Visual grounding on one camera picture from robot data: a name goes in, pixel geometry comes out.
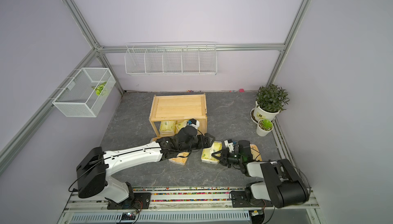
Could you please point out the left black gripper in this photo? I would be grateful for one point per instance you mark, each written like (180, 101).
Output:
(208, 144)

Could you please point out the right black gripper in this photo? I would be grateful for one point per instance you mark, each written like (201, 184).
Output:
(223, 160)

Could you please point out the green tissue pack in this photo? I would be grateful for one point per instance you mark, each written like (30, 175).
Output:
(167, 127)
(180, 125)
(207, 157)

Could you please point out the wooden two-tier shelf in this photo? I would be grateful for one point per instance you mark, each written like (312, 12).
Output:
(179, 107)

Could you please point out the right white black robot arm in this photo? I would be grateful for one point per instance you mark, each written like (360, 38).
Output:
(279, 186)

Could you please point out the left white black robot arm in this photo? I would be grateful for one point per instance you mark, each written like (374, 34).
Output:
(95, 171)

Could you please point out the small potted succulent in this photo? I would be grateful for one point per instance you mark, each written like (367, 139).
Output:
(264, 127)

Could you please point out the large potted green plant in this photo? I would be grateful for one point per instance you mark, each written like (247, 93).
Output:
(270, 101)

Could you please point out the green leaf toy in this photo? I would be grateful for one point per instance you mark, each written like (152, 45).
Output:
(100, 89)

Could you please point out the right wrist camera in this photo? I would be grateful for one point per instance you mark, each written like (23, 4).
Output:
(230, 145)

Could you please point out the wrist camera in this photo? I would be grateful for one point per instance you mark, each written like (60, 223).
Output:
(194, 123)
(230, 145)

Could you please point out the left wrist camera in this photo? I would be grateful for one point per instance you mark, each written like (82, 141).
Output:
(194, 123)

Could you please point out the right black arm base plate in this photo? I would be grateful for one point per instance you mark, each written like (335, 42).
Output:
(240, 200)

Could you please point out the aluminium front rail frame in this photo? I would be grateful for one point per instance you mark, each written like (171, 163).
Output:
(188, 205)

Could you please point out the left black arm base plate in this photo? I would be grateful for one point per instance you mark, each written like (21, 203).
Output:
(140, 201)

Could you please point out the long white wire wall basket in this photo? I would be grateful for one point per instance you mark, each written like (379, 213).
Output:
(166, 58)

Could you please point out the white wire side basket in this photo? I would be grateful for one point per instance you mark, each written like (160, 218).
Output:
(78, 99)

